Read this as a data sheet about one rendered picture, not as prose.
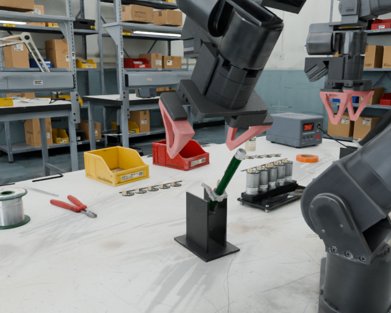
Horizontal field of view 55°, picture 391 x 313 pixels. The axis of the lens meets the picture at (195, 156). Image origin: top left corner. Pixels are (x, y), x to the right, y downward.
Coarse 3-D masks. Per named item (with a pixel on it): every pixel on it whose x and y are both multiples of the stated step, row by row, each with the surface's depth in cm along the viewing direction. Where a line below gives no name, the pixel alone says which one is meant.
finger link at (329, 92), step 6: (336, 84) 86; (342, 84) 88; (324, 90) 85; (330, 90) 84; (336, 90) 83; (342, 90) 84; (324, 96) 85; (330, 96) 85; (336, 96) 84; (342, 96) 82; (348, 96) 82; (324, 102) 86; (342, 102) 83; (330, 108) 86; (342, 108) 84; (330, 114) 86; (342, 114) 85; (336, 120) 86
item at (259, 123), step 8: (232, 120) 46; (240, 120) 46; (248, 120) 47; (256, 120) 48; (264, 120) 49; (272, 120) 50; (232, 128) 54; (256, 128) 50; (264, 128) 50; (232, 136) 55; (240, 136) 53; (248, 136) 51; (232, 144) 55; (240, 144) 53
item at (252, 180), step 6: (246, 174) 70; (252, 174) 69; (258, 174) 69; (246, 180) 70; (252, 180) 69; (258, 180) 70; (246, 186) 70; (252, 186) 69; (258, 186) 70; (246, 192) 70; (252, 192) 70; (258, 192) 70
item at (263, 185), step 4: (260, 172) 71; (264, 172) 71; (268, 172) 72; (260, 176) 71; (264, 176) 71; (260, 180) 71; (264, 180) 71; (260, 184) 71; (264, 184) 71; (260, 188) 72; (264, 188) 72
